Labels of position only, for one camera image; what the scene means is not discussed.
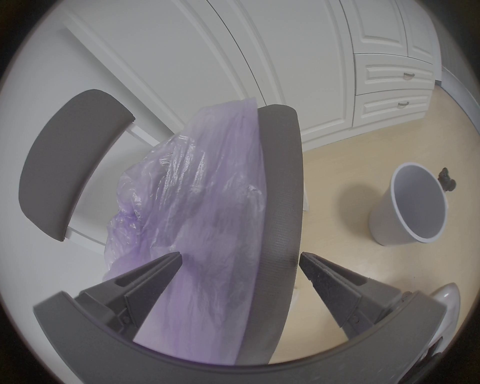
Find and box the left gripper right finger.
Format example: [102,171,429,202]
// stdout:
[299,252,409,340]

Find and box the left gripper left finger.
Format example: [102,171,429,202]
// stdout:
[77,252,183,343]

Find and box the purple plastic bag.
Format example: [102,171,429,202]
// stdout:
[103,97,269,366]

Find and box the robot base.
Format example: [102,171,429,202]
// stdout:
[405,283,460,384]

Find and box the white trash bin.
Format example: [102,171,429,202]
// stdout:
[368,162,449,246]

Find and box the crumpled black plastic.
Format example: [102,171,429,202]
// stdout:
[438,167,456,193]

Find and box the grey white chair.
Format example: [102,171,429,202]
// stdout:
[19,89,310,366]

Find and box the white wardrobe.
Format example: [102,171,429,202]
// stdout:
[62,0,437,151]

